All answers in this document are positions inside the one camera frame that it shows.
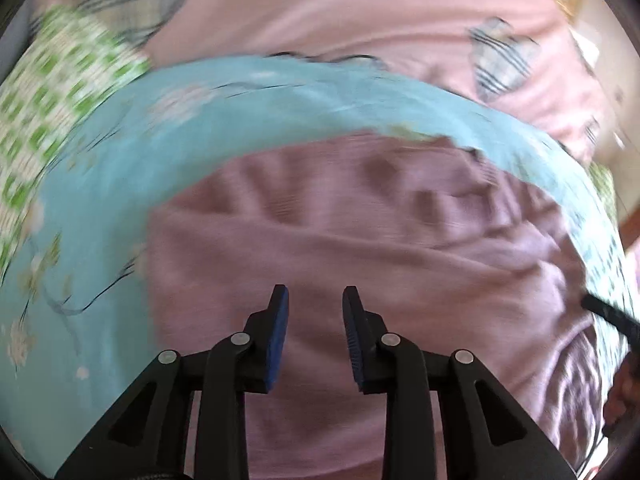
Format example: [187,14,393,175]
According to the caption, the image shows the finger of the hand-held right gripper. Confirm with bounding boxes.
[581,293,640,347]

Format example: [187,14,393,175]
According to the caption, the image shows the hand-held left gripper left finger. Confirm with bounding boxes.
[52,285,290,480]

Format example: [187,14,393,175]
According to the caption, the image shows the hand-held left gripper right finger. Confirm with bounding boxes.
[342,285,581,480]

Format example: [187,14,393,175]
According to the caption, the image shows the pink knit sweater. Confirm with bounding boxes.
[142,130,618,480]

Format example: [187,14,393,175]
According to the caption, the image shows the person's right hand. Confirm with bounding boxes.
[601,359,635,438]

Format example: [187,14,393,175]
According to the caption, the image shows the teal floral bed sheet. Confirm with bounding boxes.
[0,55,631,480]

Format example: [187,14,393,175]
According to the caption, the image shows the pink quilt with plaid hearts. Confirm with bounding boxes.
[40,0,616,161]

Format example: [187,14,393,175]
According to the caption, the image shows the green checked pillow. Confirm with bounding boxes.
[0,5,151,271]

